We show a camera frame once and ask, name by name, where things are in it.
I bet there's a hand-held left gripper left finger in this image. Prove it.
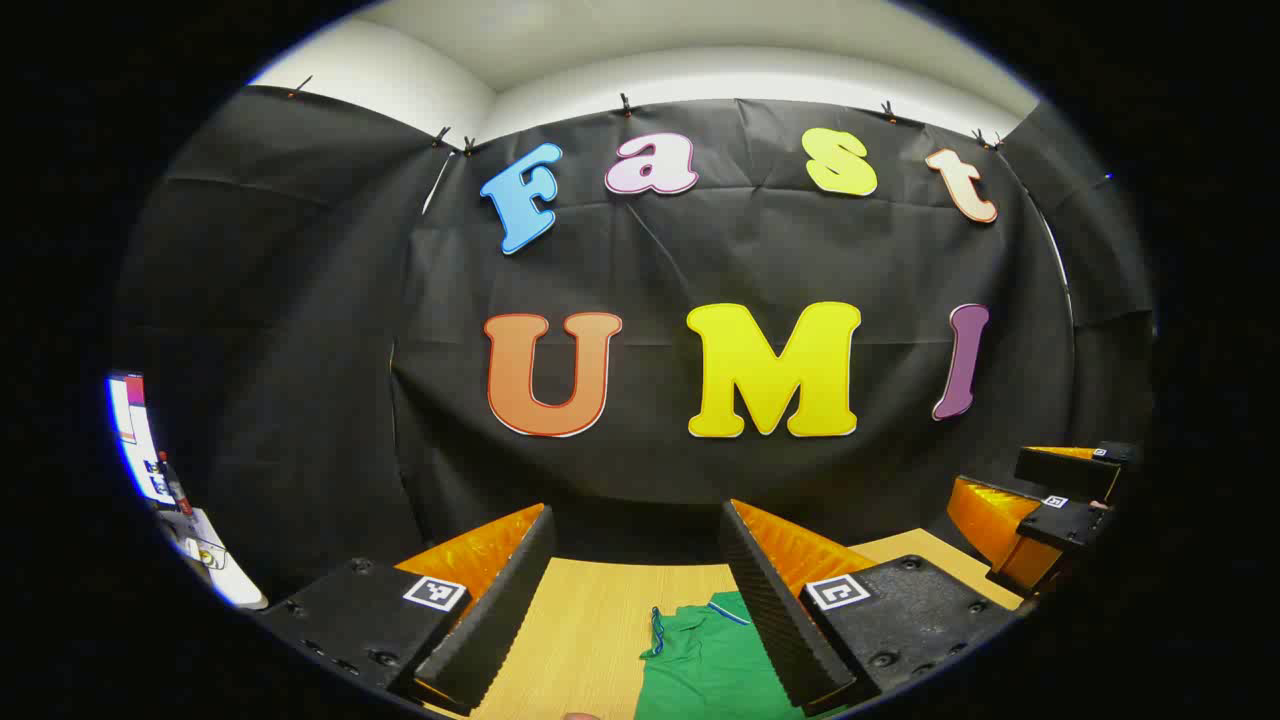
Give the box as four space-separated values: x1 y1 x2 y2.
255 503 557 715

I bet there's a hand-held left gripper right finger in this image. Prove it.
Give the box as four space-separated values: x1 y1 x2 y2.
718 498 1023 717

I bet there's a green T-shirt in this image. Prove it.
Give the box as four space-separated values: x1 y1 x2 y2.
634 590 811 720

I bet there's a black backdrop cloth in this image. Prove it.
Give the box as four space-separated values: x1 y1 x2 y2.
112 85 1156 601

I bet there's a white desk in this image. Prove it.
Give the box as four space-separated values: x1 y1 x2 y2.
165 508 269 611

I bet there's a dark red bottle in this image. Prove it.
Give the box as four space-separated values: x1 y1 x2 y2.
158 450 193 517

